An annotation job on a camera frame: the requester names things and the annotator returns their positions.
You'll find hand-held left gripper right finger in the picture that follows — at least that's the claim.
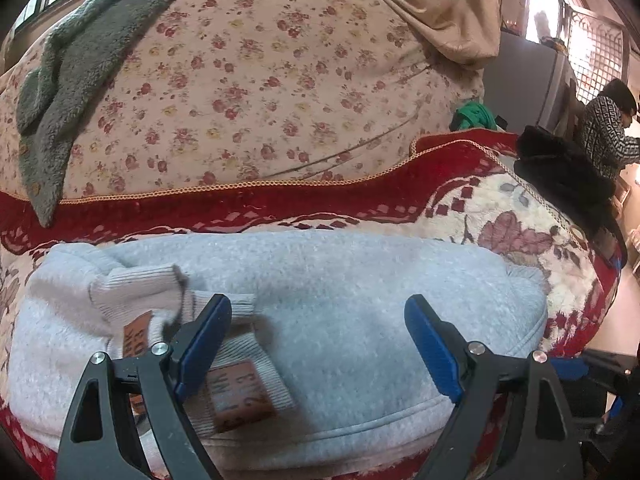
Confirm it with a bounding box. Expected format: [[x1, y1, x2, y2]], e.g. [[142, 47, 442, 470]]
[[404, 294, 584, 480]]

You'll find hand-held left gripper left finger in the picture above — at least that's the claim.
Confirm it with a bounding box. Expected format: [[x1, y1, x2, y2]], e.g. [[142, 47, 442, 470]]
[[56, 294, 233, 480]]

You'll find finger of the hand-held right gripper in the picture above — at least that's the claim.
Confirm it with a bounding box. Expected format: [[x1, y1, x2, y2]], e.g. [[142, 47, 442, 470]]
[[550, 349, 640, 386]]

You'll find light grey sweatshirt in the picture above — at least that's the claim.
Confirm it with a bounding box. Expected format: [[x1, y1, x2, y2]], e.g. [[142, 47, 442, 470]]
[[7, 230, 548, 476]]

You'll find red and white floral blanket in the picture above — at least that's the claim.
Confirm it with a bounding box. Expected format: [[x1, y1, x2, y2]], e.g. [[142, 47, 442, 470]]
[[0, 127, 626, 480]]

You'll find black garment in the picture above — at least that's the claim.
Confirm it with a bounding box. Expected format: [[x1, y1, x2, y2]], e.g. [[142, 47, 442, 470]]
[[514, 125, 621, 241]]

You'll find green cloth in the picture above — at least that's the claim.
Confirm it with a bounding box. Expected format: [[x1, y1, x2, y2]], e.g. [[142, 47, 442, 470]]
[[449, 101, 498, 132]]

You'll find floral print quilt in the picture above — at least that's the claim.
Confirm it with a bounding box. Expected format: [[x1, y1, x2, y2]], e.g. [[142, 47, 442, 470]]
[[0, 0, 488, 203]]

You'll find grey cabinet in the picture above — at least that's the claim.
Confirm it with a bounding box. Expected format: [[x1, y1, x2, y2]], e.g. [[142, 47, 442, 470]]
[[482, 30, 581, 133]]

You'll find grey-green fleece garment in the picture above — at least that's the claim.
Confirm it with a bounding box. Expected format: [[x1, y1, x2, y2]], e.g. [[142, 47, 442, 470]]
[[15, 0, 223, 228]]

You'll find window grille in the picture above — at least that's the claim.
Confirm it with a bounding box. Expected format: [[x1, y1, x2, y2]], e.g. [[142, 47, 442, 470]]
[[567, 5, 628, 101]]

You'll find beige curtain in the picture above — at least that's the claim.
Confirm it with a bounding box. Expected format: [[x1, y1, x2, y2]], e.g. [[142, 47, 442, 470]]
[[295, 0, 503, 68]]

